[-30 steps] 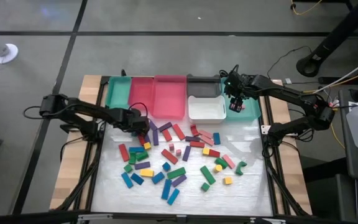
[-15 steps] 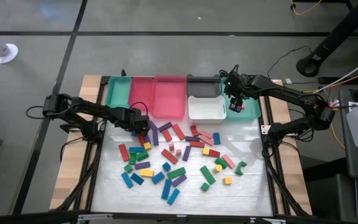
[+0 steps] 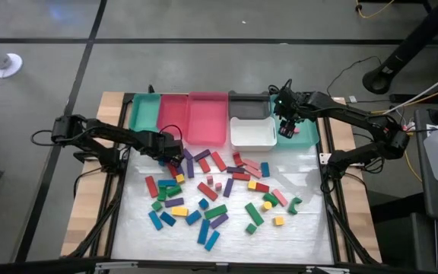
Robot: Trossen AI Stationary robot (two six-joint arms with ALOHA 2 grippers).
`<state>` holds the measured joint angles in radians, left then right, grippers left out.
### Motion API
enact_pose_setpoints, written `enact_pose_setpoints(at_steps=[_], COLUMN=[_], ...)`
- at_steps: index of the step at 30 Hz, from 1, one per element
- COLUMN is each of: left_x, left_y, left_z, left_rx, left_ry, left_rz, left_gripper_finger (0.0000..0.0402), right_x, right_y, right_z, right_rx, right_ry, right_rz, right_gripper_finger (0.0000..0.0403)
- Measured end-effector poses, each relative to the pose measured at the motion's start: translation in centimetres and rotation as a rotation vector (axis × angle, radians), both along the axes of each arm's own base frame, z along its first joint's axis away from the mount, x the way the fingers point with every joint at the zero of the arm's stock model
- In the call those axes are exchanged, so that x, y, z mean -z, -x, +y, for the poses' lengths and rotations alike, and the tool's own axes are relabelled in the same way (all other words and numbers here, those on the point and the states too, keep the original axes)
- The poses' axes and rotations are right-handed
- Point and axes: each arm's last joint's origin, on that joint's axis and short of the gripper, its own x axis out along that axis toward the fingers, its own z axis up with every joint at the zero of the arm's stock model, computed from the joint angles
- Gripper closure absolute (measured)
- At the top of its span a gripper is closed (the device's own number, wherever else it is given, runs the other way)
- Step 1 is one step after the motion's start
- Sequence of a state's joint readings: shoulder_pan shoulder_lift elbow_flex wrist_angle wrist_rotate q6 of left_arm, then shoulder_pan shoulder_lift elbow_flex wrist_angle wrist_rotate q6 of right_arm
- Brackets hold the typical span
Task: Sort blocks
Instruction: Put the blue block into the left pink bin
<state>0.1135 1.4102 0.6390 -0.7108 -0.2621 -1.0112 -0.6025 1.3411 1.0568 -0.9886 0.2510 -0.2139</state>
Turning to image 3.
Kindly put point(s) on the white plastic bin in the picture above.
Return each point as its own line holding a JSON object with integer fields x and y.
{"x": 252, "y": 133}

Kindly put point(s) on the blue cube block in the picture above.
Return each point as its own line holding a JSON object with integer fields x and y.
{"x": 203, "y": 203}

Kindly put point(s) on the green arch block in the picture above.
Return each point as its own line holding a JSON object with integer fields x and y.
{"x": 295, "y": 205}

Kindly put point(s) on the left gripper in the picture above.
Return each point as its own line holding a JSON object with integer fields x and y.
{"x": 160, "y": 144}

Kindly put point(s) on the long red block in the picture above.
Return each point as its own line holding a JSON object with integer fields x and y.
{"x": 218, "y": 161}
{"x": 207, "y": 191}

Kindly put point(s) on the large teal plastic bin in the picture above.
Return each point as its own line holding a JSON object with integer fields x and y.
{"x": 306, "y": 137}

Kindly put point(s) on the white glossy table mat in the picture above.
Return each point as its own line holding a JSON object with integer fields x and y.
{"x": 310, "y": 236}

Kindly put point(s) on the long green block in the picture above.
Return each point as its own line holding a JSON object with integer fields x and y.
{"x": 254, "y": 214}

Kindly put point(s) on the green cube block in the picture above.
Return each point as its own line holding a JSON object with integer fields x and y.
{"x": 251, "y": 228}
{"x": 156, "y": 206}

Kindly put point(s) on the small teal plastic bin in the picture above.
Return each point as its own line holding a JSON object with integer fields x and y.
{"x": 145, "y": 114}

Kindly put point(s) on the black floor stand leg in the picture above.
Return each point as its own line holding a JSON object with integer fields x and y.
{"x": 405, "y": 49}

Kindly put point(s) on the white round-base floor stand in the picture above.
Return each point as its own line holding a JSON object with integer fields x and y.
{"x": 2, "y": 66}

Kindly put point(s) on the green cylinder block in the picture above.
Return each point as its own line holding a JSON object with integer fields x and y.
{"x": 173, "y": 190}

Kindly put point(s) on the black frame crossbar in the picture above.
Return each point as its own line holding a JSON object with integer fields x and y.
{"x": 51, "y": 266}

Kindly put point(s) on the small white adapter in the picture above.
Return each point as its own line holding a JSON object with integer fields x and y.
{"x": 352, "y": 99}

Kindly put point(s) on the pink cube block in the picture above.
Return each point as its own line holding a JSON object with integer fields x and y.
{"x": 218, "y": 186}

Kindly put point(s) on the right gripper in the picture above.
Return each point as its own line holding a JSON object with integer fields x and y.
{"x": 289, "y": 104}

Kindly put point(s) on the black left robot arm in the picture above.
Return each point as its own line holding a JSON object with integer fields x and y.
{"x": 101, "y": 133}

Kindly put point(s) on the power strip with plugs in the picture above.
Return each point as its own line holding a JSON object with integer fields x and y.
{"x": 407, "y": 127}

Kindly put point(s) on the large pink plastic bin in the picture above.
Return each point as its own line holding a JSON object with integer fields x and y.
{"x": 207, "y": 118}

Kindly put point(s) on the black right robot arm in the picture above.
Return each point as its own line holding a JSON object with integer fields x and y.
{"x": 356, "y": 114}

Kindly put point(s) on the small pink plastic bin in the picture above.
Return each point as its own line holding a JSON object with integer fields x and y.
{"x": 172, "y": 112}

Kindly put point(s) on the dark grey plastic bin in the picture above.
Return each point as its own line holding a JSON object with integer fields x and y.
{"x": 248, "y": 106}

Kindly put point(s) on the red arch block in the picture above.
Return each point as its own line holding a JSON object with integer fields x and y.
{"x": 237, "y": 158}

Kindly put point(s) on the purple block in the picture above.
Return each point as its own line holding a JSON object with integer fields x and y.
{"x": 190, "y": 167}
{"x": 188, "y": 153}
{"x": 180, "y": 169}
{"x": 202, "y": 155}
{"x": 235, "y": 169}
{"x": 174, "y": 202}
{"x": 219, "y": 220}
{"x": 228, "y": 187}

